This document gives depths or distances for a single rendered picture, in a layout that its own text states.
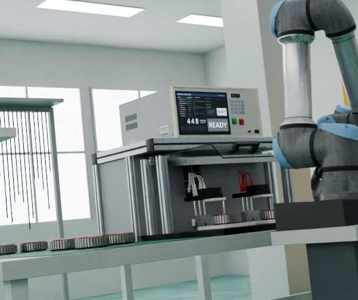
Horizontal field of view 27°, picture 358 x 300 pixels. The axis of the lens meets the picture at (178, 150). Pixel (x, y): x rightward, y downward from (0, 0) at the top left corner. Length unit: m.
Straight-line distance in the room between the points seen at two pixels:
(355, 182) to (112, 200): 1.10
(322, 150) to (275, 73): 4.76
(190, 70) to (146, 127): 8.15
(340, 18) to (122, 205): 1.12
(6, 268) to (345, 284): 0.93
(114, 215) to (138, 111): 0.43
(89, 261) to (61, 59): 7.95
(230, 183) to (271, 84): 3.88
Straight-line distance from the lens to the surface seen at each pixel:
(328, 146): 2.23
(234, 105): 2.99
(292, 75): 2.33
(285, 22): 2.37
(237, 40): 7.18
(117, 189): 2.92
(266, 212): 2.84
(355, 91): 2.41
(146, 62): 10.65
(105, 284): 9.88
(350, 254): 2.15
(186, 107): 2.84
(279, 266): 6.84
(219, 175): 3.05
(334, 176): 2.21
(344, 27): 2.34
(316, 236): 2.14
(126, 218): 2.87
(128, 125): 3.06
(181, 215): 2.91
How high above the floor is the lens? 0.80
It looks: 6 degrees up
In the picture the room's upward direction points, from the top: 6 degrees counter-clockwise
